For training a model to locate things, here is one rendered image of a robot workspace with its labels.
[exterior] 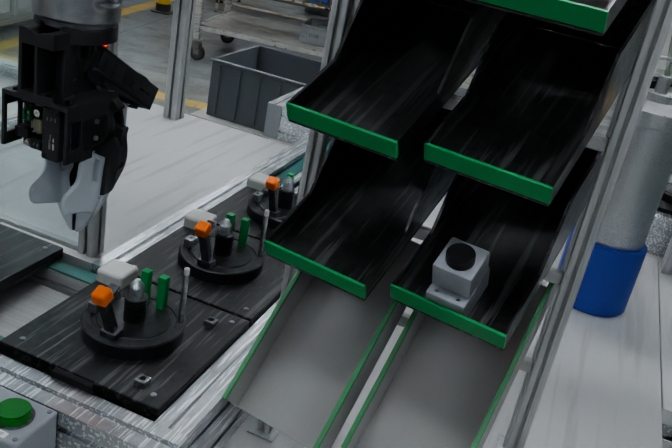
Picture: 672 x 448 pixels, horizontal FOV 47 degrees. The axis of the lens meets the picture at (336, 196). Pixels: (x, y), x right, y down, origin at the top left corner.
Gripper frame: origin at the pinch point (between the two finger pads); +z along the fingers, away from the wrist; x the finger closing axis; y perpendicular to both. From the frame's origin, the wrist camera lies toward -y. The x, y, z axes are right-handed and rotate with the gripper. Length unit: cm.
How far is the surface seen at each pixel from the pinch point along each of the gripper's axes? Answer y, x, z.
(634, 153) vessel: -93, 54, 3
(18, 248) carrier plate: -27.3, -31.7, 26.3
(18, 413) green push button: 2.0, -5.4, 26.1
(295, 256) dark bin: -11.5, 19.2, 2.6
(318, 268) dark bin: -11.1, 22.2, 2.8
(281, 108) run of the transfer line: -137, -37, 28
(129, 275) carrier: -28.9, -12.5, 24.8
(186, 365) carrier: -16.8, 5.1, 26.3
